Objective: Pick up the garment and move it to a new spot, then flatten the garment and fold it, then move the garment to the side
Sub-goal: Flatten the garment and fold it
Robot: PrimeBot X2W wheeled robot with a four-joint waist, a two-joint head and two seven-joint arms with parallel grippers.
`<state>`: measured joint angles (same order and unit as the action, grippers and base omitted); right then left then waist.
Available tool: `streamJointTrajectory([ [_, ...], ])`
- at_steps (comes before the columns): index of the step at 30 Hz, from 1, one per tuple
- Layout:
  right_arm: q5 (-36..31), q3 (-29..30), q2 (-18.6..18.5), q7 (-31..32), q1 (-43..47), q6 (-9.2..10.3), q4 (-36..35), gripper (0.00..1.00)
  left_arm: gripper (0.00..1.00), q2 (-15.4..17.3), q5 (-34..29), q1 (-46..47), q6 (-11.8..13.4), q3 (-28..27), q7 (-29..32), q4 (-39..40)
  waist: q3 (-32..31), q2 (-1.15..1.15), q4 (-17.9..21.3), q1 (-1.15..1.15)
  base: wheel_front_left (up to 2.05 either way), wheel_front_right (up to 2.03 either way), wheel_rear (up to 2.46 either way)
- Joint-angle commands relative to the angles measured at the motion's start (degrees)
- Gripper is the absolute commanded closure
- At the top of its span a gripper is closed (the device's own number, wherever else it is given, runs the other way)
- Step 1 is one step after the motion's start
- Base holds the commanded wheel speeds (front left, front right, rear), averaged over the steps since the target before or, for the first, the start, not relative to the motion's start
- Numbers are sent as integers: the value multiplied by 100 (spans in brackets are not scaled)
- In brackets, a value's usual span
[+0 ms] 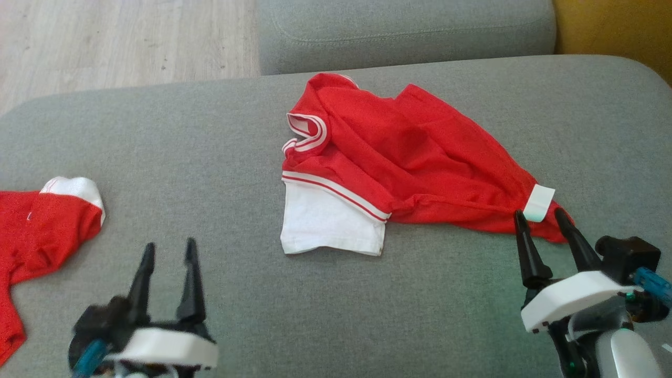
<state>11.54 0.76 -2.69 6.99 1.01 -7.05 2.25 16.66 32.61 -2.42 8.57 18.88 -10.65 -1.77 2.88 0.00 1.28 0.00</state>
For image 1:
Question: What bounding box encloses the red jersey with white sleeves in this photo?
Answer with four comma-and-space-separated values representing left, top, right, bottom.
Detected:
281, 72, 575, 257

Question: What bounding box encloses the small red garment white trim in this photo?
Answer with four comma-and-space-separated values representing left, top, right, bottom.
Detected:
0, 176, 106, 366

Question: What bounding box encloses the yellow fabric surface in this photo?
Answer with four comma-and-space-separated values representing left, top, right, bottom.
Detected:
551, 0, 672, 87

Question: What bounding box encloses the grey sofa cushion with seam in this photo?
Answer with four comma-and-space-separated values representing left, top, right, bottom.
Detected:
256, 0, 557, 76

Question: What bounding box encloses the cable with blue connector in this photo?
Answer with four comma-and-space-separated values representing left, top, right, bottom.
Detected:
72, 339, 109, 378
632, 267, 672, 306

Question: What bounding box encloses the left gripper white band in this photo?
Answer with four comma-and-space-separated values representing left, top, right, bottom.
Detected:
105, 237, 219, 378

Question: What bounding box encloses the left cable with blue connector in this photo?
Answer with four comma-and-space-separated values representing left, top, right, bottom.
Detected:
72, 339, 109, 378

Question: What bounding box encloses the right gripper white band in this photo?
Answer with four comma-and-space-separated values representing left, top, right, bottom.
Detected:
513, 208, 638, 378

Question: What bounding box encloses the large grey sofa seat cushion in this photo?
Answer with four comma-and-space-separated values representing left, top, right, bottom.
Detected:
0, 54, 672, 378

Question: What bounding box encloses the right cable with blue connector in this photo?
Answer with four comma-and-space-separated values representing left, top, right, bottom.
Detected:
632, 267, 672, 306

